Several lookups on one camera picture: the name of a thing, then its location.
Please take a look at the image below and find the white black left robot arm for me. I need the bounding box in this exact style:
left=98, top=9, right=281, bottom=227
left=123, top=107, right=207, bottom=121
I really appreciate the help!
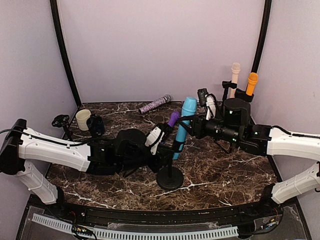
left=0, top=118, right=174, bottom=218

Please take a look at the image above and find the cream white microphone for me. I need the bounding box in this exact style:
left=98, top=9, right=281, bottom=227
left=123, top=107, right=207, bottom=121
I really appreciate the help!
left=229, top=62, right=241, bottom=98

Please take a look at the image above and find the black right corner frame post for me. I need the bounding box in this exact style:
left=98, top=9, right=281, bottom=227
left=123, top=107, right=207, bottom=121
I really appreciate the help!
left=251, top=0, right=272, bottom=74

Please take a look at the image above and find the white paper cup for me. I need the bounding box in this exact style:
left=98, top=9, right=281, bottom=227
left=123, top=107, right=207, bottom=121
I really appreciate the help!
left=75, top=109, right=91, bottom=131

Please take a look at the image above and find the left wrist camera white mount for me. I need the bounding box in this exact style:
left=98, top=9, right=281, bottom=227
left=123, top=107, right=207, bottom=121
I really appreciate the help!
left=145, top=123, right=173, bottom=155

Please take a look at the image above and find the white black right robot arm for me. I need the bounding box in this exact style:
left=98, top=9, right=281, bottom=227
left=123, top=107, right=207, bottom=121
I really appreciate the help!
left=178, top=97, right=320, bottom=217

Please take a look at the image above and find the black stand holding blue microphone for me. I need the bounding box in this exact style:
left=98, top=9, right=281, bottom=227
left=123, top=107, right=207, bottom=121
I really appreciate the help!
left=156, top=140, right=184, bottom=191

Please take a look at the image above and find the black tripod shock-mount stand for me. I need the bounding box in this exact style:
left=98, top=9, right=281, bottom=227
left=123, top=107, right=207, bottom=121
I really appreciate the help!
left=51, top=114, right=73, bottom=141

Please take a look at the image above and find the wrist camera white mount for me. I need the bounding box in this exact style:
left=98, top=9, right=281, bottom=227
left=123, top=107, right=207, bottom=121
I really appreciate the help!
left=197, top=88, right=217, bottom=120
left=145, top=123, right=173, bottom=155

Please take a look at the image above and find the light blue microphone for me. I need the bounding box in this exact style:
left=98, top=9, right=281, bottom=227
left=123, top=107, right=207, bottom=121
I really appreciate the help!
left=173, top=96, right=197, bottom=160

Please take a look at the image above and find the white slotted cable duct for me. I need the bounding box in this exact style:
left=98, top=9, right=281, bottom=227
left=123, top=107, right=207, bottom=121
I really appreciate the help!
left=31, top=213, right=239, bottom=240

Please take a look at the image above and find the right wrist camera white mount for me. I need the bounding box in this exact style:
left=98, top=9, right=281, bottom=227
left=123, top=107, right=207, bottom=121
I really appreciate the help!
left=197, top=88, right=217, bottom=120

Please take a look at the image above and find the black stand holding white microphone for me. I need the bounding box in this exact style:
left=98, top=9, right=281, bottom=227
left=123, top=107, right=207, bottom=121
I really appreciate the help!
left=220, top=80, right=237, bottom=110

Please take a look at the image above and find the rhinestone silver-head microphone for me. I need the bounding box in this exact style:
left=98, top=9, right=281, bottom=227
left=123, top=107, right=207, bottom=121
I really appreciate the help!
left=138, top=94, right=172, bottom=114

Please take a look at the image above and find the purple microphone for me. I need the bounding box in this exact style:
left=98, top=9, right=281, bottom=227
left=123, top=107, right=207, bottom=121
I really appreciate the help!
left=167, top=111, right=180, bottom=128

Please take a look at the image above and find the dark blue cup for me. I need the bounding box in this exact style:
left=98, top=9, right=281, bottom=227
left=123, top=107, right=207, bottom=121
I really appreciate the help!
left=86, top=114, right=106, bottom=137

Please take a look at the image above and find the orange microphone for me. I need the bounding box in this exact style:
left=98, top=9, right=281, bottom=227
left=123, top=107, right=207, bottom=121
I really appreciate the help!
left=245, top=72, right=259, bottom=96

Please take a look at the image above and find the black stand holding orange microphone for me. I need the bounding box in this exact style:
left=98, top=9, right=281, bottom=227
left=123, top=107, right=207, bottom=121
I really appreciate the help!
left=234, top=88, right=254, bottom=103

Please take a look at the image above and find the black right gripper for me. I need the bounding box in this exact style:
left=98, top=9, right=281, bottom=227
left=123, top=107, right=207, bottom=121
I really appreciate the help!
left=179, top=111, right=242, bottom=144

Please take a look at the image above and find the black front table rail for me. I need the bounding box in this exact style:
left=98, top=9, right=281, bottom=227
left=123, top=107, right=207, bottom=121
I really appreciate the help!
left=43, top=199, right=283, bottom=227

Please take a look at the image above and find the black corner frame post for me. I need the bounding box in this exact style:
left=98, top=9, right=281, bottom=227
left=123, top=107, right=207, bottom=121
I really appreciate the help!
left=49, top=0, right=82, bottom=107
left=251, top=0, right=272, bottom=74

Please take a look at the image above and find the black left corner frame post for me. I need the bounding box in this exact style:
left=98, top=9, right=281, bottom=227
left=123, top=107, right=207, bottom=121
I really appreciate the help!
left=49, top=0, right=82, bottom=107

